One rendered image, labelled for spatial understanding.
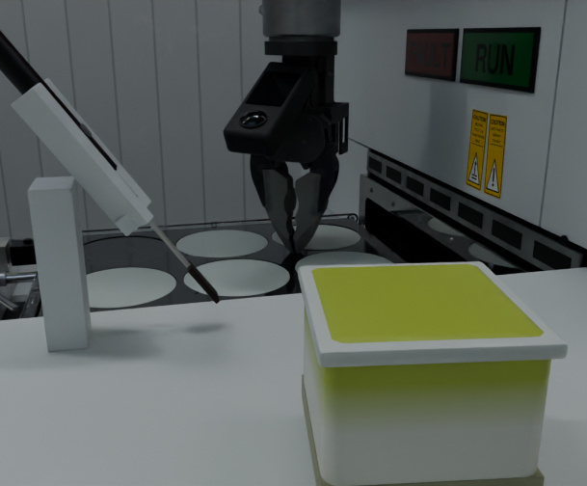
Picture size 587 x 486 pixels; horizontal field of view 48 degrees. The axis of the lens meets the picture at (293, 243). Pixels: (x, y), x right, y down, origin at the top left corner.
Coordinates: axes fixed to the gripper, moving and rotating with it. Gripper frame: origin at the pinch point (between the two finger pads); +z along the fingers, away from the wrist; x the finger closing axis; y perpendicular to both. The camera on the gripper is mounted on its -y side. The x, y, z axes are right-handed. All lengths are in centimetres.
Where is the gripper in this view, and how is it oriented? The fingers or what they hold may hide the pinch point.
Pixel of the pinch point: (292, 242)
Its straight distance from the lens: 67.8
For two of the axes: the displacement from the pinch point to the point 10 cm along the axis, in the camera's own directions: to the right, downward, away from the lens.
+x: -9.3, -1.1, 3.5
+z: 0.0, 9.5, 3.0
